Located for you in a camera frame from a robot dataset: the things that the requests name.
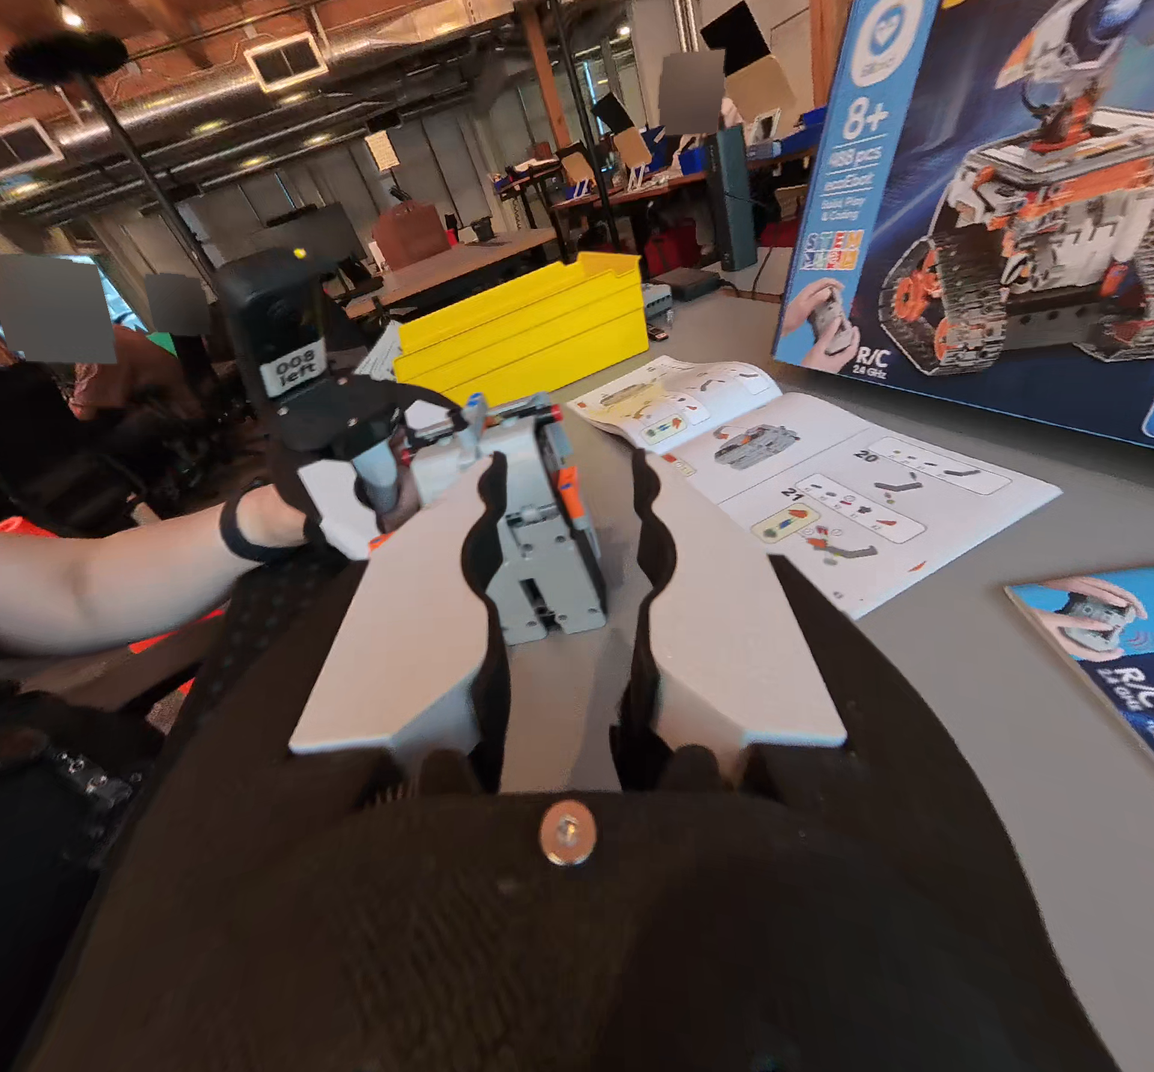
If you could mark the yellow storage bin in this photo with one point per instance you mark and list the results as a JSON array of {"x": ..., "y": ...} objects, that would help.
[{"x": 522, "y": 333}]

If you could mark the black monitor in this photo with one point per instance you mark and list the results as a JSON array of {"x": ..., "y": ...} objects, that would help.
[{"x": 308, "y": 234}]

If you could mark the white ceiling vent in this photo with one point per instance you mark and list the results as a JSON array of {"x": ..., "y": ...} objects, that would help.
[
  {"x": 284, "y": 60},
  {"x": 27, "y": 145}
]

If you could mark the grey toy robot assembly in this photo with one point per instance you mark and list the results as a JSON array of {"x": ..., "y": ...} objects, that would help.
[{"x": 542, "y": 566}]

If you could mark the brown chair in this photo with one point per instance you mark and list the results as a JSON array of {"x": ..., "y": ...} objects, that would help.
[{"x": 410, "y": 234}]

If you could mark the black power adapter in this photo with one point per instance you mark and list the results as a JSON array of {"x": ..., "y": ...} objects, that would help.
[{"x": 690, "y": 283}]

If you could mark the small grey device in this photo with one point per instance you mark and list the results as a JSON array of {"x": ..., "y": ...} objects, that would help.
[{"x": 655, "y": 305}]

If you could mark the blue cover booklet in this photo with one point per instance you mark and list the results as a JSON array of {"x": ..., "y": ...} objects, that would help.
[{"x": 1100, "y": 638}]

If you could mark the grey desk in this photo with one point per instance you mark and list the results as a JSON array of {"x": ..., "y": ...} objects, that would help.
[{"x": 947, "y": 728}]

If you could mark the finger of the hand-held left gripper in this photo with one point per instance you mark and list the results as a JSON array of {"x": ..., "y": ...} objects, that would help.
[{"x": 334, "y": 504}]

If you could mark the open white instruction booklet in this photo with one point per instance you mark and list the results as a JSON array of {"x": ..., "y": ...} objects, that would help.
[{"x": 811, "y": 460}]

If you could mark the long wooden table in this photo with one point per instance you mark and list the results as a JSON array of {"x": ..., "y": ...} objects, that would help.
[{"x": 470, "y": 264}]

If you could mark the black light stand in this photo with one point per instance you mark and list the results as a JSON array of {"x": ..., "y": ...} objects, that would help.
[
  {"x": 576, "y": 98},
  {"x": 134, "y": 152}
]

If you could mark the person's dark clothing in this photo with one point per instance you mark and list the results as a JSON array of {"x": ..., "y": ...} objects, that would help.
[{"x": 44, "y": 819}]

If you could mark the dark teal column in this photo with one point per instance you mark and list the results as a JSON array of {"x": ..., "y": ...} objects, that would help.
[{"x": 731, "y": 205}]

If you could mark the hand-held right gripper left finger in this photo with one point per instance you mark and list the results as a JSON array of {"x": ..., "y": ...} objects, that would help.
[{"x": 398, "y": 638}]

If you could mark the blue robot kit box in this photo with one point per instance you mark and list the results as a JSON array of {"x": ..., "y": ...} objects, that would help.
[{"x": 992, "y": 279}]

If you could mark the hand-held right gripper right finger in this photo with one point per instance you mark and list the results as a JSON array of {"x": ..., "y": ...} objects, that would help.
[{"x": 738, "y": 647}]

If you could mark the person's left forearm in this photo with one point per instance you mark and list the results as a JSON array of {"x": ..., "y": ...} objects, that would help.
[{"x": 108, "y": 585}]

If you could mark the red bag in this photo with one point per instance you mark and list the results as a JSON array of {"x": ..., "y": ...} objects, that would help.
[{"x": 670, "y": 248}]

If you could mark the silver ceiling duct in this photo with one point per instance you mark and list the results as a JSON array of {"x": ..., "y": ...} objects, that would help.
[{"x": 407, "y": 26}]

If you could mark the person's left hand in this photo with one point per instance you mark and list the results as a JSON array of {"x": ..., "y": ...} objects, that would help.
[{"x": 280, "y": 516}]

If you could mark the blue storage bin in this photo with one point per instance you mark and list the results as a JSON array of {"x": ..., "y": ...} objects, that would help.
[
  {"x": 696, "y": 162},
  {"x": 811, "y": 122}
]

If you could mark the black wrist band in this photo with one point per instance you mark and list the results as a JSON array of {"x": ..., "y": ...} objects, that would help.
[{"x": 232, "y": 541}]

